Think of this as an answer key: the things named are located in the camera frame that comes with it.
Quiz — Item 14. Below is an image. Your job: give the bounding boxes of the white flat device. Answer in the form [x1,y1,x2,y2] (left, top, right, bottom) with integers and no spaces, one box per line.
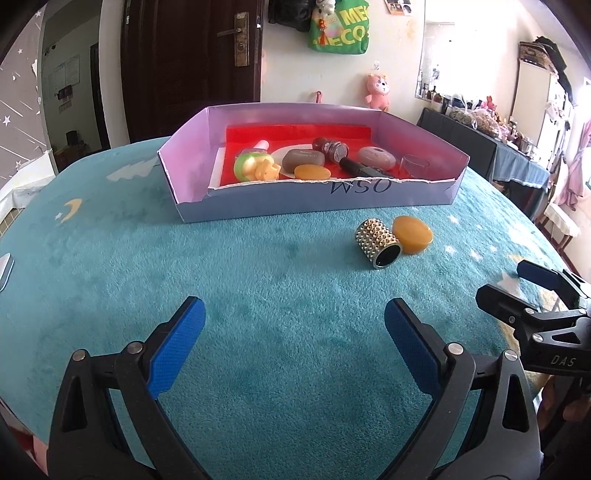
[0,253,15,292]

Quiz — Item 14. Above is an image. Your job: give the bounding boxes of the black cabinet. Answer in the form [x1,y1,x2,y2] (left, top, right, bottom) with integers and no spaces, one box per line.
[418,107,498,183]

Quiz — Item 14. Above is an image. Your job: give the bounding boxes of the green and yellow toy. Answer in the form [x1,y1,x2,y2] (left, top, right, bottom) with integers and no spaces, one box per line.
[233,150,282,182]

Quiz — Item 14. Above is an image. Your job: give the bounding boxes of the brass door handle plate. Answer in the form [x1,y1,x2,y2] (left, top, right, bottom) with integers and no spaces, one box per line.
[217,11,250,68]

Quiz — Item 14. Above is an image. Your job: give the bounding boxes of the black hanging bag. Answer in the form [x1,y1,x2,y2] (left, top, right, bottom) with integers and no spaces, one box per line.
[268,0,315,33]

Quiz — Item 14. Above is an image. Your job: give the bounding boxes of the clear glass cup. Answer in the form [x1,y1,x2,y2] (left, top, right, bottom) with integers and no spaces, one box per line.
[400,154,430,179]

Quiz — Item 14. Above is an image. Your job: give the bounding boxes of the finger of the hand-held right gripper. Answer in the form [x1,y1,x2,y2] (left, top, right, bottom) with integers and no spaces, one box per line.
[516,260,591,319]
[475,283,579,341]

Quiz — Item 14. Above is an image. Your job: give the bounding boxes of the grey starred curtain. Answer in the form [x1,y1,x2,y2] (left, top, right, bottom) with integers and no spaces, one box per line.
[0,32,52,185]

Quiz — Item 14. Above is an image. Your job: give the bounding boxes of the purple cardboard box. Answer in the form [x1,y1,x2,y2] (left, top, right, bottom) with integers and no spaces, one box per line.
[158,102,471,224]

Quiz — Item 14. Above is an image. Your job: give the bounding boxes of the white and pink round device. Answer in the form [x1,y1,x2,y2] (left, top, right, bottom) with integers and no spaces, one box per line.
[358,146,397,171]

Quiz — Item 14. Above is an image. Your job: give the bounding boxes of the glitter nail polish bottle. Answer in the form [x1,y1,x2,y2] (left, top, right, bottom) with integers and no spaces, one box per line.
[321,141,350,163]

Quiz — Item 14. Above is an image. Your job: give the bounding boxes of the table with blue cloth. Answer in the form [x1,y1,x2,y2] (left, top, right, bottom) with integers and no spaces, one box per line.
[492,134,553,222]

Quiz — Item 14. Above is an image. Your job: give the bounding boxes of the wall mirror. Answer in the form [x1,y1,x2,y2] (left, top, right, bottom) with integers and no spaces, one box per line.
[416,7,520,109]

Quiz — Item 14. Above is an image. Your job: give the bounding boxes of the white stool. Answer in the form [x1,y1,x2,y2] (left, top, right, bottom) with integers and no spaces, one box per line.
[537,203,581,251]

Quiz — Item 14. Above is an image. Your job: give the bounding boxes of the dark wooden door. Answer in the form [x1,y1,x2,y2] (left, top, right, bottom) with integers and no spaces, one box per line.
[121,0,265,144]

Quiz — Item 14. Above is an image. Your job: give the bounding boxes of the gold studded cylinder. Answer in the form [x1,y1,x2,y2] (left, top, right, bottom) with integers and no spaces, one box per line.
[355,218,403,270]

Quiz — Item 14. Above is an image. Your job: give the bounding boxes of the green tote bag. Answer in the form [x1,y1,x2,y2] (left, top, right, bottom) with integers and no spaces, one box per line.
[308,0,371,52]

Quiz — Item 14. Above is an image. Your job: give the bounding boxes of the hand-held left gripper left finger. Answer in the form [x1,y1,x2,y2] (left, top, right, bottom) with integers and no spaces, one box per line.
[46,296,206,480]

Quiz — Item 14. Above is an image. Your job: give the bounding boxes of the small yellow oval soap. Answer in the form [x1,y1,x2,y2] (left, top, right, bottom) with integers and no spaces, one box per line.
[294,164,332,181]

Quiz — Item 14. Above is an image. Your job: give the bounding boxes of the large yellow oval soap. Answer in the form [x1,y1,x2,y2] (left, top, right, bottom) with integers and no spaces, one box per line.
[392,215,435,256]

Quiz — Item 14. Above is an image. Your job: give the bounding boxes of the pink hanging clothes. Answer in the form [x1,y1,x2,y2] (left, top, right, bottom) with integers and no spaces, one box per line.
[556,119,591,209]

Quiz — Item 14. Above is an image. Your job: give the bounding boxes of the pink plush toy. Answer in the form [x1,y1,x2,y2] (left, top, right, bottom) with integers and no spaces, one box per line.
[365,73,391,112]

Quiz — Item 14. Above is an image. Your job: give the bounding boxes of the red printed sheet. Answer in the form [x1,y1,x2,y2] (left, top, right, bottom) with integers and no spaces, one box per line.
[215,124,416,188]

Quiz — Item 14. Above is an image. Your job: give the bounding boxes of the teal star blanket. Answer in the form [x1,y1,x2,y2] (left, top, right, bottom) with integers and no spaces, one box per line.
[0,134,591,480]

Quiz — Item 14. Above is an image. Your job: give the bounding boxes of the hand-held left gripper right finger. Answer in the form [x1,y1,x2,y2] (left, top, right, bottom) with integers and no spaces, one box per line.
[385,298,542,480]

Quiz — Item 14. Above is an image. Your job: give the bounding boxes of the black star nail polish bottle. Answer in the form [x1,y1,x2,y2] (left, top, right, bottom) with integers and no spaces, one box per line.
[339,158,396,180]

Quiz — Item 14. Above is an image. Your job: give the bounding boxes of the white wardrobe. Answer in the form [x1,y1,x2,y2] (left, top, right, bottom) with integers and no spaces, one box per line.
[512,41,579,155]

